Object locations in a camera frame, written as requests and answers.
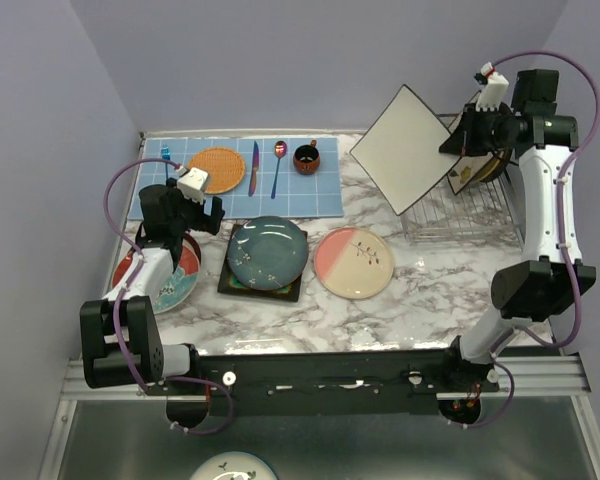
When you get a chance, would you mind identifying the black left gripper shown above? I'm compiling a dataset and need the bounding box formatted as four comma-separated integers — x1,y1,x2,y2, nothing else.
166,178,225,235

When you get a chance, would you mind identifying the red rimmed round plate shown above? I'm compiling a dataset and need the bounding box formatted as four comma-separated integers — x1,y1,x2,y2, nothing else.
183,234,202,265

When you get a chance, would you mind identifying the white square plate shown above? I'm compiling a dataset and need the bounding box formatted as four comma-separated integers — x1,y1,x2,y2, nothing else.
350,85,460,215

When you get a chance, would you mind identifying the dark teal round plate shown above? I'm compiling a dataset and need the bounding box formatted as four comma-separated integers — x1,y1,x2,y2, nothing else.
226,216,309,291

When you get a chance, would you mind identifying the white red rimmed plate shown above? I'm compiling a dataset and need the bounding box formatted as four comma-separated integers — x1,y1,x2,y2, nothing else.
111,244,201,315

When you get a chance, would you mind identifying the black teal square plate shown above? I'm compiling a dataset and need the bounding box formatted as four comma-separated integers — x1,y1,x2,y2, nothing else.
217,253,302,303

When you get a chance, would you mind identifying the beige floral round plate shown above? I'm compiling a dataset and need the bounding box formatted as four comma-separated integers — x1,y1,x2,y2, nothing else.
314,227,395,300

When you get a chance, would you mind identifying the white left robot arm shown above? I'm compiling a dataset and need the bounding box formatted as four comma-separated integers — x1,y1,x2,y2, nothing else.
80,182,224,395

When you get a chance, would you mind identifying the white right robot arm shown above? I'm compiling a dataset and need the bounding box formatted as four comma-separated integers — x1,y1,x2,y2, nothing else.
439,63,596,392

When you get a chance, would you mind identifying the yellow round plate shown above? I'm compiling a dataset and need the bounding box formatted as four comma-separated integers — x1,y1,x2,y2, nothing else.
475,149,512,183

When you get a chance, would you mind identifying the dark olive round plate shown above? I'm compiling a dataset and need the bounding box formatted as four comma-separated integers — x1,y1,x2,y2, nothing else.
476,103,512,183

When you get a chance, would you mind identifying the woven wicker round trivet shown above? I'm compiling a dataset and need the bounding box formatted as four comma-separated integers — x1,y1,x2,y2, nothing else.
188,147,246,195

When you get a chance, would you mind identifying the iridescent knife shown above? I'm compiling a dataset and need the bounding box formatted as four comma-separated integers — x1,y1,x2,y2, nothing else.
248,141,260,197

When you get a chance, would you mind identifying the blue fork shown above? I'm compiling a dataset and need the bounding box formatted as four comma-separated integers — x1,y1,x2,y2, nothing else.
161,145,171,178

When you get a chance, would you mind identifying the blue grid placemat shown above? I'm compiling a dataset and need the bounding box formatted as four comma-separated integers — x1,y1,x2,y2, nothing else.
142,136,344,220

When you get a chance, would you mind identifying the iridescent spoon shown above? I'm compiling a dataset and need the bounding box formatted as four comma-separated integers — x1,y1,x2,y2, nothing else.
270,140,288,199

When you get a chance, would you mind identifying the orange black mug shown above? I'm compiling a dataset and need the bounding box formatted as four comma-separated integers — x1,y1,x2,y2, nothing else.
293,139,321,175

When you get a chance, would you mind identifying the white floral plate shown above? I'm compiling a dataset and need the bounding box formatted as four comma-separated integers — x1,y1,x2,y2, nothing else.
190,451,278,480

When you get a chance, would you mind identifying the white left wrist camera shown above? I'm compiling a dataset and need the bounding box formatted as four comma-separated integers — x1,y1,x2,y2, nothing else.
176,166,211,204

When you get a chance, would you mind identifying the wire dish rack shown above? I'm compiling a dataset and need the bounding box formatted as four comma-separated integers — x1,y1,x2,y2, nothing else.
394,112,526,244

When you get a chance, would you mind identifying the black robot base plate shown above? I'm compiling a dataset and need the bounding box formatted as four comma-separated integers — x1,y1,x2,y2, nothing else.
140,346,498,418

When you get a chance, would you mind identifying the aluminium frame rail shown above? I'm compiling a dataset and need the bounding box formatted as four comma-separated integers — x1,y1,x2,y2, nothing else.
60,355,591,401

